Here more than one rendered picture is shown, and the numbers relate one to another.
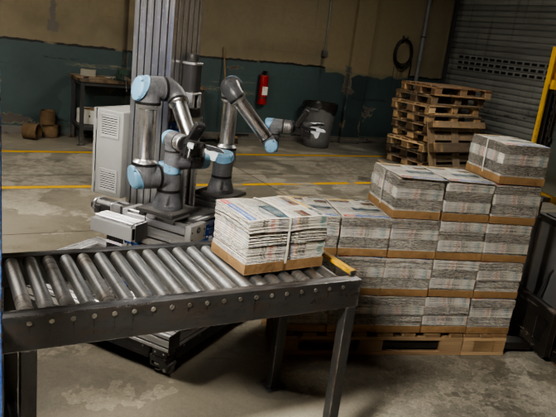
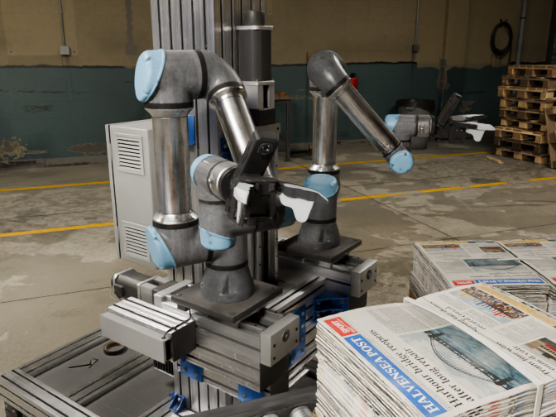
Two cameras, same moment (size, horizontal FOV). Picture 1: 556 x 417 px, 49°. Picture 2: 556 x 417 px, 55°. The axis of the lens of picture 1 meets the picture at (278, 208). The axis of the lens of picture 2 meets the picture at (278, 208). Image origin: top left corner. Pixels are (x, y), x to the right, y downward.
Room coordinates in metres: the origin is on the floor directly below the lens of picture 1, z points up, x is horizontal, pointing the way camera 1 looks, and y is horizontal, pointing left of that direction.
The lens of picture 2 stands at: (1.61, 0.18, 1.45)
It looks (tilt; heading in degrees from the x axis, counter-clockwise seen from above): 16 degrees down; 10
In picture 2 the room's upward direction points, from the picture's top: straight up
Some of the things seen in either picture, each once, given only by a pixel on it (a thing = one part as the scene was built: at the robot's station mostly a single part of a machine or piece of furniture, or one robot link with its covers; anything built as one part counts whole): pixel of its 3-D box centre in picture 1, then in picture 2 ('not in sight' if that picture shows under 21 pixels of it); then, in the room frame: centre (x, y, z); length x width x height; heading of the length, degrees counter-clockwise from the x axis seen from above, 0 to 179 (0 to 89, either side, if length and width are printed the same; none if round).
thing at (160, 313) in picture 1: (204, 309); not in sight; (1.99, 0.22, 0.74); 1.34 x 0.05 x 0.12; 121
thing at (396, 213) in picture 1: (402, 205); not in sight; (3.40, -0.71, 0.86); 0.38 x 0.29 x 0.04; 14
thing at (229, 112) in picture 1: (228, 123); (324, 130); (3.52, 0.34, 1.19); 0.15 x 0.12 x 0.55; 0
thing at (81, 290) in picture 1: (77, 282); not in sight; (2.01, 0.68, 0.77); 0.47 x 0.05 x 0.05; 31
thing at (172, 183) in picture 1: (168, 174); (223, 235); (2.93, 0.56, 0.98); 0.13 x 0.12 x 0.14; 129
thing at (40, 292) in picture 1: (38, 285); not in sight; (1.94, 0.80, 0.77); 0.47 x 0.05 x 0.05; 31
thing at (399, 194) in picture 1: (405, 190); not in sight; (3.41, -0.71, 0.95); 0.38 x 0.29 x 0.23; 14
